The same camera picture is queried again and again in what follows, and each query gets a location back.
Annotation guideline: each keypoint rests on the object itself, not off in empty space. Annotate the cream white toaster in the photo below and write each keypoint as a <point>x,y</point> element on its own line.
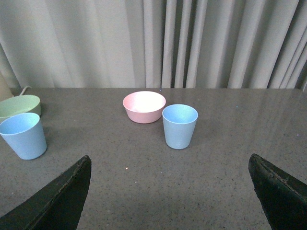
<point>5,92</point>

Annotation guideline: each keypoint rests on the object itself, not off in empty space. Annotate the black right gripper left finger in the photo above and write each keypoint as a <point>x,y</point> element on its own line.
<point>57,206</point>

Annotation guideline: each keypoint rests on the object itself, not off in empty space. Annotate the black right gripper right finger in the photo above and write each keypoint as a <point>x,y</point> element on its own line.
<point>283,197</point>

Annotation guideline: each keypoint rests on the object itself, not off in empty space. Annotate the pink bowl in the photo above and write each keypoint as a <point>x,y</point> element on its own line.
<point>144,107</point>

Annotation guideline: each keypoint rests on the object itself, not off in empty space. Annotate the light blue cup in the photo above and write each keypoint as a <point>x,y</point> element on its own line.
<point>179,122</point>
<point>24,134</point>

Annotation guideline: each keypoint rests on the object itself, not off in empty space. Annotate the green bowl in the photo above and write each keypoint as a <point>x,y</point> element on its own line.
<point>19,104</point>

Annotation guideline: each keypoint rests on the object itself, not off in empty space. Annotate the grey white curtain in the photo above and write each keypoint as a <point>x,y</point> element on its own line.
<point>255,44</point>

